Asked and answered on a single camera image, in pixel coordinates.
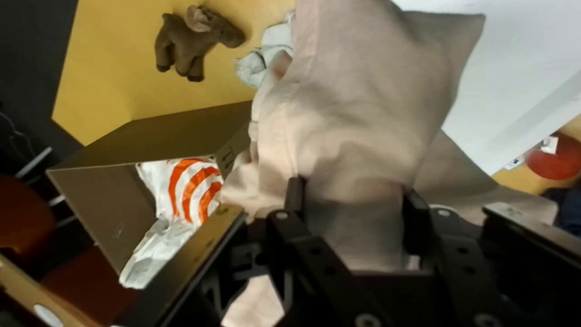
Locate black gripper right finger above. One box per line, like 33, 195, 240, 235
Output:
404, 191, 545, 327

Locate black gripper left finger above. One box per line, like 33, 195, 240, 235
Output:
268, 177, 389, 327

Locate upside down white bin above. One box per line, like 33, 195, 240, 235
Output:
397, 0, 581, 175

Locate orange striped white bag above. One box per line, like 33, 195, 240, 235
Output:
137, 158, 224, 227

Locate light green white cloth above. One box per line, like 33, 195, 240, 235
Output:
237, 11, 297, 89

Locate peach shirt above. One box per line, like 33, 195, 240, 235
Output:
217, 0, 560, 327

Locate brown cardboard box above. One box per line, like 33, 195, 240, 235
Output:
50, 102, 251, 289

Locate red object on table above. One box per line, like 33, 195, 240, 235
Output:
527, 133, 581, 180

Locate brown plush toy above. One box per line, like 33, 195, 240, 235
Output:
155, 6, 246, 82

